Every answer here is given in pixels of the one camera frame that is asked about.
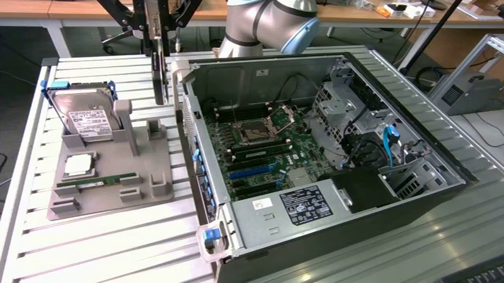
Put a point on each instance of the graphics card with metal bracket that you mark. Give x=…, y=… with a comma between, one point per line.
x=160, y=82

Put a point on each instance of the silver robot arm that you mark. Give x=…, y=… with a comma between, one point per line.
x=244, y=23

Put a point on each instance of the black office chair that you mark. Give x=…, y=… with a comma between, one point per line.
x=118, y=36

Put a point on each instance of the blue disk caddy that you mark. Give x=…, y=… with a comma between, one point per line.
x=59, y=85

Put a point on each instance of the black RAM slot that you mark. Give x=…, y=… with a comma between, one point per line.
x=256, y=143
x=241, y=106
x=257, y=146
x=245, y=117
x=243, y=110
x=259, y=149
x=244, y=113

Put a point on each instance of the silver hard disk drive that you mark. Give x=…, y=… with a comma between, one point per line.
x=86, y=118

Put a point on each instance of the thin locking lever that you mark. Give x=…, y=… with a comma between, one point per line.
x=236, y=118

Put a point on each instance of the green motherboard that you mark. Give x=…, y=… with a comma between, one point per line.
x=219, y=138

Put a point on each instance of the CPU socket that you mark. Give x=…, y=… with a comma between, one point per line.
x=255, y=131

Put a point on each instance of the metal socket cover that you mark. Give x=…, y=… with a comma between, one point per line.
x=281, y=118

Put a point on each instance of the grey parts rack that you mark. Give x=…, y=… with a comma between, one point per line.
x=102, y=165

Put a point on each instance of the green RAM stick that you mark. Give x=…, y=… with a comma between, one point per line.
x=98, y=181
x=260, y=153

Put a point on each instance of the silver CPU chip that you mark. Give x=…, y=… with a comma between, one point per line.
x=80, y=164

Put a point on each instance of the silver drive cage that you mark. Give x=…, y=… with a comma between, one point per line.
x=343, y=107

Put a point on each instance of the orange white box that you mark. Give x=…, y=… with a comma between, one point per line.
x=390, y=11

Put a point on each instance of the blue expansion slot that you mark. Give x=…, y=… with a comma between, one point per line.
x=252, y=172

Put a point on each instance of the short black expansion slot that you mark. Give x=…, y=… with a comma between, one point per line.
x=239, y=184

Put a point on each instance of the silver chipset heatsink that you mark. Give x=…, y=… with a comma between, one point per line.
x=300, y=176

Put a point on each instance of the black stand base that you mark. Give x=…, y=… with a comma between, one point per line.
x=434, y=3

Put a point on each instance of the black tripod pole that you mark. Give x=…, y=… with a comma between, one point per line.
x=434, y=31

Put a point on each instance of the silver power supply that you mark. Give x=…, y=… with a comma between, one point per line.
x=268, y=224

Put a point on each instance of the blue case latch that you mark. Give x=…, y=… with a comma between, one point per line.
x=209, y=236

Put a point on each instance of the black plastic shroud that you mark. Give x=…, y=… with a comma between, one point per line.
x=363, y=188

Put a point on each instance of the wooden block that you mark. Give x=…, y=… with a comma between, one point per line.
x=489, y=6

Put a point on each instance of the perforated silver disk bay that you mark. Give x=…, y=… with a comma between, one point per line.
x=418, y=177

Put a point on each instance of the black open PC case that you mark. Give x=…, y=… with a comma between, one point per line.
x=355, y=236

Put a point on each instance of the black keyboard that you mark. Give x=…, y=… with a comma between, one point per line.
x=485, y=277

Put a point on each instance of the aluminium profile frame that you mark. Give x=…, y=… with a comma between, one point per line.
x=473, y=57

